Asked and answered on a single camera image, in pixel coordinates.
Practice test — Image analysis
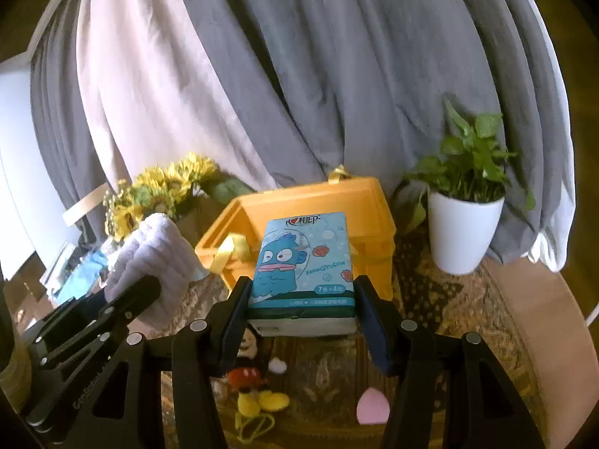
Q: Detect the pink makeup sponge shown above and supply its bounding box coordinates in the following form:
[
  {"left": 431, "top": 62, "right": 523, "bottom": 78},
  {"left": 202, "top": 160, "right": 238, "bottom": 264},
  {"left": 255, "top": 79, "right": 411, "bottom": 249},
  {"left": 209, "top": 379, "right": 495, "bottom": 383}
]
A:
[{"left": 356, "top": 386, "right": 389, "bottom": 425}]

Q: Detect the mouse plush toy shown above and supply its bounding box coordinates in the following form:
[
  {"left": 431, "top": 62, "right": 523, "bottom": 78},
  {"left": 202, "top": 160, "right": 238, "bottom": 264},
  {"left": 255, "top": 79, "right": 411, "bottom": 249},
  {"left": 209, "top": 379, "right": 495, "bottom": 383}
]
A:
[{"left": 227, "top": 325, "right": 291, "bottom": 443}]

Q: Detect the white plant pot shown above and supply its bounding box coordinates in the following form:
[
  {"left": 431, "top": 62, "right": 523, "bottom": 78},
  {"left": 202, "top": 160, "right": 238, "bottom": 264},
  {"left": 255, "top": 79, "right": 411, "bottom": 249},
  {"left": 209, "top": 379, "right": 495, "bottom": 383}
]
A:
[{"left": 427, "top": 190, "right": 506, "bottom": 276}]

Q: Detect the blue cloth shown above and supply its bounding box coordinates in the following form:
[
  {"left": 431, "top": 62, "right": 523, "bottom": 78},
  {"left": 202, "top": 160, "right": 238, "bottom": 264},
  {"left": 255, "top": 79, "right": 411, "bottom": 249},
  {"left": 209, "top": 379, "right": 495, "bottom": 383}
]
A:
[{"left": 56, "top": 250, "right": 110, "bottom": 305}]

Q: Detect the green potted plant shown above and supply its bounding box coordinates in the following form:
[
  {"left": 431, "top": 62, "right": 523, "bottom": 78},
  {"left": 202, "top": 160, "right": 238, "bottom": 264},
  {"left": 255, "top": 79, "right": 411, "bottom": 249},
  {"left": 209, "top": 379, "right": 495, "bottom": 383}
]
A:
[{"left": 402, "top": 98, "right": 536, "bottom": 235}]

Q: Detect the grey curtain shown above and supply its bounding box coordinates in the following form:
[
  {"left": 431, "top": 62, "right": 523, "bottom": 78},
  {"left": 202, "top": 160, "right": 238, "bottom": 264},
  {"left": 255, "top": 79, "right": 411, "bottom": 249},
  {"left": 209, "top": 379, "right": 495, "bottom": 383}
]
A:
[{"left": 30, "top": 0, "right": 576, "bottom": 263}]

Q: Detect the sunflower bouquet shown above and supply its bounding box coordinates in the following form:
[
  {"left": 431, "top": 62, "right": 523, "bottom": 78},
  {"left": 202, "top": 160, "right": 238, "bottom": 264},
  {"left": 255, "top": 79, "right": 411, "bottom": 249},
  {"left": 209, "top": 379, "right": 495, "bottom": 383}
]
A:
[{"left": 103, "top": 152, "right": 256, "bottom": 244}]

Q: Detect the blue cartoon tissue pack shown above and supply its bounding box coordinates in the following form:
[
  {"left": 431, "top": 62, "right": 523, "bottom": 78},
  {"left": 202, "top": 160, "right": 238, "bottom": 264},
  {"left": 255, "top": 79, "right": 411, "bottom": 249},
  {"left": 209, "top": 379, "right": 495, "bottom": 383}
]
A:
[{"left": 247, "top": 211, "right": 359, "bottom": 337}]

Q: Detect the yellow plastic crate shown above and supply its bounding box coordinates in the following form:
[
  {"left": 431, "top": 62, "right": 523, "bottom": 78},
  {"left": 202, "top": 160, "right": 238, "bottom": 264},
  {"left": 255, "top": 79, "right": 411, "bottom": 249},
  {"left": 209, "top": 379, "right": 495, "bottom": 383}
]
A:
[{"left": 194, "top": 165, "right": 398, "bottom": 302}]

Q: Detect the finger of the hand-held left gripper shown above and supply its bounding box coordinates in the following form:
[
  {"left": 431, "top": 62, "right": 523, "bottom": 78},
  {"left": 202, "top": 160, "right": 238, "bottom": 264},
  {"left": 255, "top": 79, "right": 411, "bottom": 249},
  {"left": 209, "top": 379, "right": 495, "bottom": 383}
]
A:
[{"left": 28, "top": 275, "right": 162, "bottom": 370}]

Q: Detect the white fluffy towel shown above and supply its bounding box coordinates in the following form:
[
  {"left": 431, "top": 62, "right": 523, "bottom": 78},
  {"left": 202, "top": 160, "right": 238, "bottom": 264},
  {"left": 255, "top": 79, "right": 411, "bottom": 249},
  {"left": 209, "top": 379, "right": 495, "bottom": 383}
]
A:
[{"left": 104, "top": 213, "right": 207, "bottom": 330}]

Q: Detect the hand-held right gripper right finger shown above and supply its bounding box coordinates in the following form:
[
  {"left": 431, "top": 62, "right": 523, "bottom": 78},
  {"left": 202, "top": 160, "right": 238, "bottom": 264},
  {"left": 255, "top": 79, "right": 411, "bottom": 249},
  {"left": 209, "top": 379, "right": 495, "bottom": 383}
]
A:
[{"left": 356, "top": 275, "right": 548, "bottom": 449}]

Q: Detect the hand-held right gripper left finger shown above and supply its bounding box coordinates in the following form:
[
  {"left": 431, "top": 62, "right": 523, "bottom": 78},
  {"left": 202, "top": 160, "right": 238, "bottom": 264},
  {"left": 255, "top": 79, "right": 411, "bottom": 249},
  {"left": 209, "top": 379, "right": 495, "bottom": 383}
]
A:
[{"left": 89, "top": 275, "right": 256, "bottom": 449}]

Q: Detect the patterned rug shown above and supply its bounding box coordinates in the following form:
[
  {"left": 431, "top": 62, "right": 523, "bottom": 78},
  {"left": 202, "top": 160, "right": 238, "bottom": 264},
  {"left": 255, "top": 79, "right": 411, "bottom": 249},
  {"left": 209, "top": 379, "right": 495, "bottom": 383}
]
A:
[{"left": 159, "top": 234, "right": 586, "bottom": 449}]

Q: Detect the beige curtain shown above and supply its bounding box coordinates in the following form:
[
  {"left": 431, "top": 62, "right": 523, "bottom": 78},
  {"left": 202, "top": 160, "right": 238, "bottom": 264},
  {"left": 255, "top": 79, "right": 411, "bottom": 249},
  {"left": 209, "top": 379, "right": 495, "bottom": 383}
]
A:
[{"left": 77, "top": 0, "right": 300, "bottom": 188}]

